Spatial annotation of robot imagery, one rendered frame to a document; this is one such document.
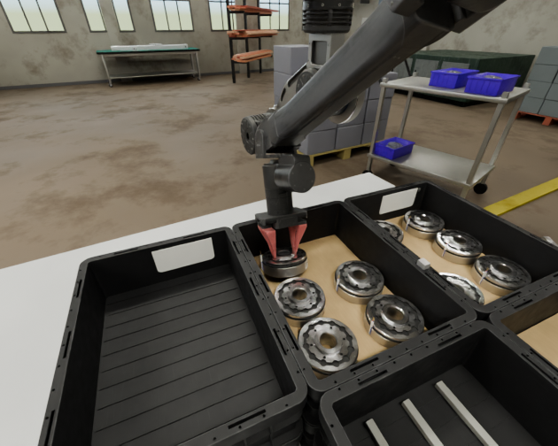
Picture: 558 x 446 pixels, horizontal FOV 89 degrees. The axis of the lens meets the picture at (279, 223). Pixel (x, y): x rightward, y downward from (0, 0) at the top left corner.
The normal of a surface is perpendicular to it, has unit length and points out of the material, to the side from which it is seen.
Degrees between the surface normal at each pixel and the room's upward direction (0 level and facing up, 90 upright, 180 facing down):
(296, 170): 70
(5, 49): 90
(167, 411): 0
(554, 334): 0
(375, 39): 85
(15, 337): 0
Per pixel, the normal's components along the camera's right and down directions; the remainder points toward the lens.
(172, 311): 0.00, -0.82
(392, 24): -0.94, 0.21
